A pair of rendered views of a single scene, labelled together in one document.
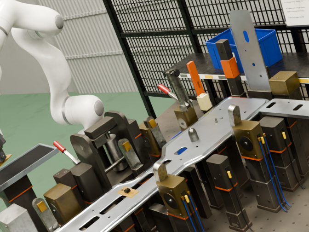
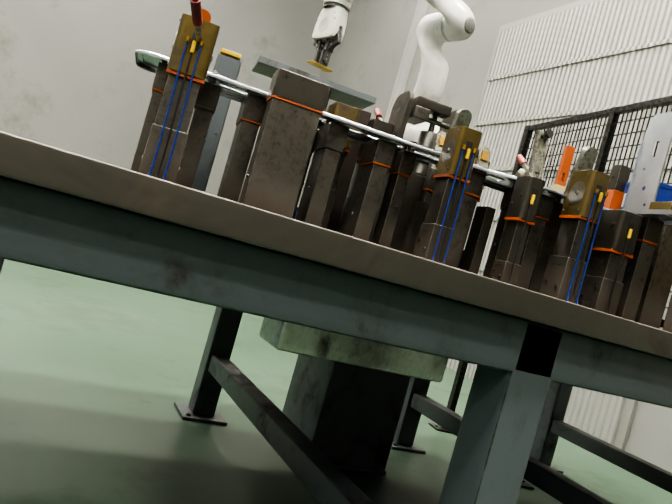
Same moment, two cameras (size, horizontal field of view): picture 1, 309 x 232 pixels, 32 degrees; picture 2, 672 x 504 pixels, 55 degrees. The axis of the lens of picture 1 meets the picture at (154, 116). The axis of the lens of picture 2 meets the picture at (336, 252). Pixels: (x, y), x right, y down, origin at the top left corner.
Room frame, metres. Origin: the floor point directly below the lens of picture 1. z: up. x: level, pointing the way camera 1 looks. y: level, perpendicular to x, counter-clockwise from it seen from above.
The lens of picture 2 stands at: (-0.02, -0.23, 0.67)
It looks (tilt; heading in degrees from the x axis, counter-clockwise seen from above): 0 degrees down; 18
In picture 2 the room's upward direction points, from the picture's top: 16 degrees clockwise
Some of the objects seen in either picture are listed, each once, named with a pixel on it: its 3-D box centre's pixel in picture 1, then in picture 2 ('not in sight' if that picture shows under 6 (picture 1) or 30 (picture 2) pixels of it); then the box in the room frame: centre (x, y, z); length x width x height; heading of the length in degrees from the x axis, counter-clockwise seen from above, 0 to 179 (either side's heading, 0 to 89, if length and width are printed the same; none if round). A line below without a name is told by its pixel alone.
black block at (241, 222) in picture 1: (232, 194); (518, 236); (1.62, -0.15, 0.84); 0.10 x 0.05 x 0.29; 34
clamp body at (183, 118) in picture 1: (194, 144); not in sight; (2.03, -0.11, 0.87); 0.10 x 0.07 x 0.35; 34
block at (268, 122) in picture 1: (282, 155); (610, 266); (1.75, -0.39, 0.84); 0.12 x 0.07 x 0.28; 34
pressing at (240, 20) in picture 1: (248, 50); (648, 168); (2.02, -0.44, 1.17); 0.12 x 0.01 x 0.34; 34
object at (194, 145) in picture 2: not in sight; (194, 142); (1.33, 0.62, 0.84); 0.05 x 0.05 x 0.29; 34
